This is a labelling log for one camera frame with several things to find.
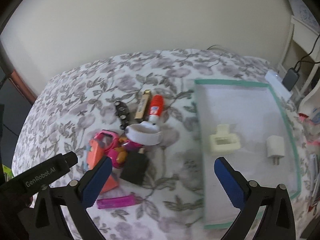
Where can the clear plastic bag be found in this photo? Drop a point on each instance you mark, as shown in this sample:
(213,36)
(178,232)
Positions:
(311,126)

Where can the gold rectangular lighter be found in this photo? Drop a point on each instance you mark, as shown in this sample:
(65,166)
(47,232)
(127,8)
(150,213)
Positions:
(143,105)

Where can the white power adapter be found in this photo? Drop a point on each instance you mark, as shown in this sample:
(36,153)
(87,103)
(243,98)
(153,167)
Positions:
(275,147)

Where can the white power strip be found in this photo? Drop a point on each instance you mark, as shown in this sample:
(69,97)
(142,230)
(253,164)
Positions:
(275,82)

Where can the floral grey white blanket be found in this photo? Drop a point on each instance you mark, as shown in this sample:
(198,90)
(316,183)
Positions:
(77,104)

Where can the teal rimmed white tray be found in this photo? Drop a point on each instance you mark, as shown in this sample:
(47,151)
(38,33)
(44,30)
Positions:
(252,111)

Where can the orange blue toy knife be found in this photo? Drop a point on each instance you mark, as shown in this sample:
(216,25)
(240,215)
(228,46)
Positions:
(95,151)

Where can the pink puppy toy figure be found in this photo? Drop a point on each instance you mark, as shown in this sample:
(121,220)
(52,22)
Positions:
(119,153)

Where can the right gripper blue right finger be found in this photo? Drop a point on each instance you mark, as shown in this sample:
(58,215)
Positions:
(232,181)

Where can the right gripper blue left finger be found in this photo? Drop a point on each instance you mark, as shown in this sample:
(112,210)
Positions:
(94,180)

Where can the magenta plastic stick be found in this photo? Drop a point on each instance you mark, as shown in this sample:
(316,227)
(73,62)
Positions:
(112,203)

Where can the red capped glue bottle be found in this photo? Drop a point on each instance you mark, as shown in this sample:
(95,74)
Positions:
(156,108)

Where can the metal scissors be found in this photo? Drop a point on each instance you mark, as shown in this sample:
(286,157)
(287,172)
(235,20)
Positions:
(314,175)

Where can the black toy car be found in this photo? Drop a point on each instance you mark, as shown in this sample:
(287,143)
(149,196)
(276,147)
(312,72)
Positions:
(123,114)

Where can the pink kids watch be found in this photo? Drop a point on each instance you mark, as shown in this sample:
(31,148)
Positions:
(107,139)

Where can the black power adapter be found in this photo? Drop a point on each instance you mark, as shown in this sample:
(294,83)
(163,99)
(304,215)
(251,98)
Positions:
(135,168)

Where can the dark grey power bank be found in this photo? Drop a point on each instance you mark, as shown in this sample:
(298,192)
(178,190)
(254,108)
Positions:
(290,79)

